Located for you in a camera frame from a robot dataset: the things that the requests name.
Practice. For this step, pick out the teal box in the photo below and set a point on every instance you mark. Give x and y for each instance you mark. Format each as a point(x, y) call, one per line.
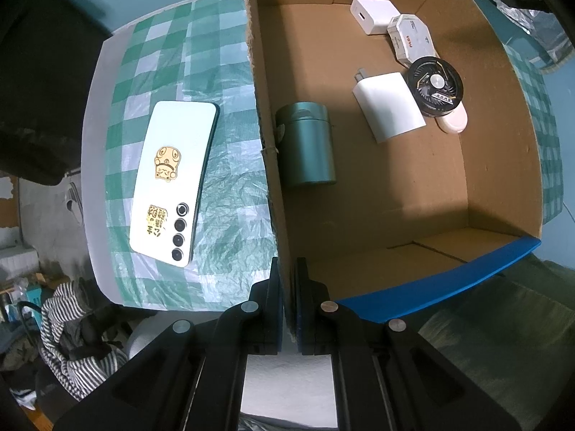
point(33, 298)

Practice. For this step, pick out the light green checkered tablecloth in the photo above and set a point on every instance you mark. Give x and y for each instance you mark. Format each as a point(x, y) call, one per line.
point(233, 166)

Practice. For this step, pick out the white oval case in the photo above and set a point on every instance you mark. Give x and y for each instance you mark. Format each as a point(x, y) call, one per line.
point(454, 123)

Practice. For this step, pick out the white charger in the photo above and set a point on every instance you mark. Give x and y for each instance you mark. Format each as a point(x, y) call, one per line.
point(373, 15)
point(388, 105)

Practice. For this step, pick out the white smartphone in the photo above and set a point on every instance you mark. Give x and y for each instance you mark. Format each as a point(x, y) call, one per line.
point(175, 179)

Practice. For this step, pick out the round cooling fan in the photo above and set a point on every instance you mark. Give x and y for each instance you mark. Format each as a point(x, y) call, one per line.
point(435, 85)

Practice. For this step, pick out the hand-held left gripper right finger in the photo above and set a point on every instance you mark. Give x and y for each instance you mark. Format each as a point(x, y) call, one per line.
point(303, 305)

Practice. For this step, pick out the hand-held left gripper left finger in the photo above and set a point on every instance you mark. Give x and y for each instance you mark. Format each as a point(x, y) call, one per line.
point(276, 305)

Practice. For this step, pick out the person's olive trousers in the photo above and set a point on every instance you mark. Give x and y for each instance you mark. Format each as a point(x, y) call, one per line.
point(494, 323)

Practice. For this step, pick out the striped cloth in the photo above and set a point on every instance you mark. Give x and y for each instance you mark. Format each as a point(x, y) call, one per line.
point(76, 336)

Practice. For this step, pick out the green metal cylinder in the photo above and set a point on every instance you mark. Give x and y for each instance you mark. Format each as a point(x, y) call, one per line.
point(305, 143)

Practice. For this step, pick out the silver foil curtain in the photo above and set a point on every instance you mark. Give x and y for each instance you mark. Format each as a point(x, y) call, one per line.
point(543, 40)

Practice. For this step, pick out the white slipper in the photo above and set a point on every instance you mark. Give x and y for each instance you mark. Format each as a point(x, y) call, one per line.
point(72, 200)

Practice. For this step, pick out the black cloth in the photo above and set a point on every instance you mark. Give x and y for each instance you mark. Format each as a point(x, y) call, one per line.
point(45, 98)

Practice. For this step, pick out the white textured sheet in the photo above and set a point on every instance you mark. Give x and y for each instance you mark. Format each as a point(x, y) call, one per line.
point(287, 381)

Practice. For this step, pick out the blue-edged cardboard box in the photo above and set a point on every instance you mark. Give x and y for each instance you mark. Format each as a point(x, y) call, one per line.
point(404, 188)

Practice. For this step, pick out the white octagonal box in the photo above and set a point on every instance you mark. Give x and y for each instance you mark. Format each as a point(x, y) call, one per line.
point(411, 36)

